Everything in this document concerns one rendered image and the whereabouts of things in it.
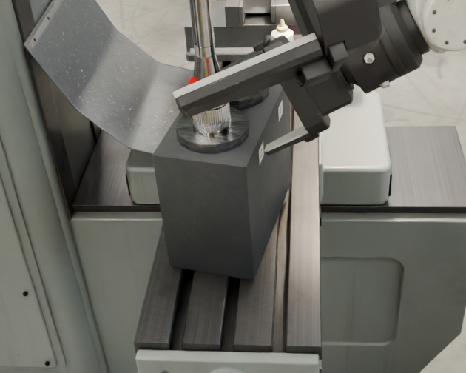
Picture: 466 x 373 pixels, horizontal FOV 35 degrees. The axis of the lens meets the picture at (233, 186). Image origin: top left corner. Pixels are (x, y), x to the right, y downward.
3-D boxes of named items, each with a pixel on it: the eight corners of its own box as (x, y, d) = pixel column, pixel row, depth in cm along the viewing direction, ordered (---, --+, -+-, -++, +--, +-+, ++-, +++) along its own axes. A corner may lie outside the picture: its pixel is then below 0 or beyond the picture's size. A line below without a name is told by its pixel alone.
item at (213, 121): (208, 139, 88) (205, 103, 85) (185, 124, 91) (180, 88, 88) (238, 123, 91) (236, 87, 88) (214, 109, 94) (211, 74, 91)
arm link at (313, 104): (316, 123, 93) (404, 79, 89) (311, 149, 84) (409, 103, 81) (268, 35, 90) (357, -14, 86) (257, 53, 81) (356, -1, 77)
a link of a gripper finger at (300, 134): (262, 152, 89) (308, 130, 87) (266, 143, 92) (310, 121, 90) (269, 163, 90) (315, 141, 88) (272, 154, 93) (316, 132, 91)
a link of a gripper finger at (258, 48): (225, 73, 89) (270, 49, 87) (221, 81, 86) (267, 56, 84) (219, 62, 89) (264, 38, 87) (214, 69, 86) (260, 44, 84)
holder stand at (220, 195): (292, 181, 114) (290, 66, 101) (254, 281, 97) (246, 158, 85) (217, 172, 117) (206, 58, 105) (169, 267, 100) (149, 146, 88)
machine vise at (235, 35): (361, 25, 154) (363, -26, 147) (364, 59, 142) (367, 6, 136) (195, 28, 158) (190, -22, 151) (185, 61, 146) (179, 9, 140)
